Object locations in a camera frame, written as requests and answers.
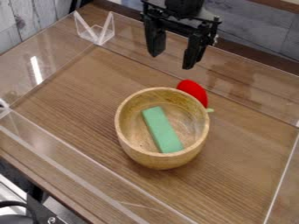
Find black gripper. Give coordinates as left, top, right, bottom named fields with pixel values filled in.
left=142, top=0, right=222, bottom=70

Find brown wooden bowl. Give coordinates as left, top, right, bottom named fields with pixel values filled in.
left=115, top=87, right=211, bottom=170

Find green rectangular stick block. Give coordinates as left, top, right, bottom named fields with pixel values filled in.
left=142, top=107, right=183, bottom=153

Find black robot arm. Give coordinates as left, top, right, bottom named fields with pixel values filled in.
left=140, top=0, right=222, bottom=70

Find red toy strawberry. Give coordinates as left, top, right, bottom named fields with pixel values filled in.
left=176, top=80, right=214, bottom=112

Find clear acrylic tray walls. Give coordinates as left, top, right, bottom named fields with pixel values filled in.
left=0, top=6, right=299, bottom=224

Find black metal stand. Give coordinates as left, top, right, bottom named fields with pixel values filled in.
left=26, top=195, right=63, bottom=224

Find clear acrylic corner bracket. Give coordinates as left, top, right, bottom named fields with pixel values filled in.
left=74, top=11, right=115, bottom=46

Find black cable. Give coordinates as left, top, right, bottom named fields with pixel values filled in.
left=0, top=200, right=28, bottom=210

